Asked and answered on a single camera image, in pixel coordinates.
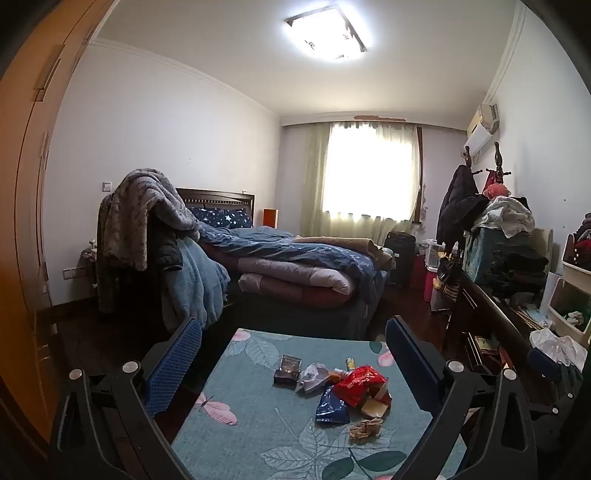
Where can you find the brown blanket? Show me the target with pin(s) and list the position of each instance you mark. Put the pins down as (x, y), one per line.
(337, 242)

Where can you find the small beige box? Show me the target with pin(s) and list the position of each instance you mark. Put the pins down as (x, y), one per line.
(373, 408)

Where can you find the stack of dark clothes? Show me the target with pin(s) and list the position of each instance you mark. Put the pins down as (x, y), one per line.
(517, 267)

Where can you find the hanging black jacket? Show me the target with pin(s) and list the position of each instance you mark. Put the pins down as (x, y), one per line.
(457, 203)

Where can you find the orange wooden wardrobe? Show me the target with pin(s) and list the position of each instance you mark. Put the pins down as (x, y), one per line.
(27, 184)

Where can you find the striped bag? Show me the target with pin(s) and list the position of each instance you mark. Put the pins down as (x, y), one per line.
(445, 286)

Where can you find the pile of pale clothes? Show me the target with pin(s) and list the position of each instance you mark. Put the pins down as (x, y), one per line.
(508, 214)

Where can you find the yellow green stick pack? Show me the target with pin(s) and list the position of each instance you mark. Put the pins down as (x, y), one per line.
(351, 363)

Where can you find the pink bin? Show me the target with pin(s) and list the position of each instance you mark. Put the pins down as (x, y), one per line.
(430, 286)

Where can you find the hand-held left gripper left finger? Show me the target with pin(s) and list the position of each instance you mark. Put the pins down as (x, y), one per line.
(173, 364)

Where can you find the dark wooden headboard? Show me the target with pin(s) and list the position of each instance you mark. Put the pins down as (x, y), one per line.
(217, 197)

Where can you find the square ceiling light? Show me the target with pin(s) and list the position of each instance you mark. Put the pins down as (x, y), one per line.
(323, 30)

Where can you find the white plastic basket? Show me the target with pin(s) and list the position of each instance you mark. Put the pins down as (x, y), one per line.
(561, 300)
(577, 270)

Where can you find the blue star print pillow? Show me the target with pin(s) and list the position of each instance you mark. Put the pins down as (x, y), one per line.
(221, 216)

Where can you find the dark padded jacket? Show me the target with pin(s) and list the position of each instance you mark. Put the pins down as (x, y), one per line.
(164, 249)

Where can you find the pale green sheer curtain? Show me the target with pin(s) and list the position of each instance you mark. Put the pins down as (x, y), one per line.
(314, 184)

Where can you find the red snack bag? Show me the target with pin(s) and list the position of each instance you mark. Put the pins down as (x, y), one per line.
(358, 385)

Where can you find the black suitcase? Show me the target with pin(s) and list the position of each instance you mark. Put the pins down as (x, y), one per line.
(399, 258)

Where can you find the blue snack packet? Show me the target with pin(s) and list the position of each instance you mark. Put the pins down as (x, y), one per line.
(331, 408)

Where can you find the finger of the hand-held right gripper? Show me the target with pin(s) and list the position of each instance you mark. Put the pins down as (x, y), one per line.
(546, 361)

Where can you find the tan tissue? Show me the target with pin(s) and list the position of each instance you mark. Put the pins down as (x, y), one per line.
(364, 430)

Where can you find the white plastic stool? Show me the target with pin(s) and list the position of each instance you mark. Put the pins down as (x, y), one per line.
(556, 344)

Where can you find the white storage box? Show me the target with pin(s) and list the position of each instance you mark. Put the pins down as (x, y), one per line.
(434, 254)

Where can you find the white air conditioner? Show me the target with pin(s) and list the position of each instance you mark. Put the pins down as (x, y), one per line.
(480, 134)

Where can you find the folded pink quilt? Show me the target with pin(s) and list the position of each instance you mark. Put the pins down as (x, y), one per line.
(295, 277)

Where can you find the small dark box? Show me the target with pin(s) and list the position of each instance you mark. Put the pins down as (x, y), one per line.
(287, 369)

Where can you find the wooden coat rack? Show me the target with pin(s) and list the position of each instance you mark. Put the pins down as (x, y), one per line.
(497, 159)

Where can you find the small orange brown cabinet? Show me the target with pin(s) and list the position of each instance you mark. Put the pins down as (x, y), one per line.
(270, 218)

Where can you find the wall socket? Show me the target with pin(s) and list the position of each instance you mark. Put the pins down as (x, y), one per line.
(74, 273)

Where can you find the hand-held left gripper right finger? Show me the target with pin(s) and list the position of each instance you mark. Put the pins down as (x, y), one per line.
(411, 369)

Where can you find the light blue fleece robe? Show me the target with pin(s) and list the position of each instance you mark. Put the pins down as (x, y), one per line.
(194, 281)

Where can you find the teal bag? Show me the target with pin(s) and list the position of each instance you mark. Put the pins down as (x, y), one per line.
(480, 254)

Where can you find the silver wrapper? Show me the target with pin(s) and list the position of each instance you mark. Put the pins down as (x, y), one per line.
(311, 379)

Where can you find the red box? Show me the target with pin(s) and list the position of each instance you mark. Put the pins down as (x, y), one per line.
(418, 272)

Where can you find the dark wooden dresser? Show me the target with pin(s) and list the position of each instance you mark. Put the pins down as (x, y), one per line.
(480, 314)

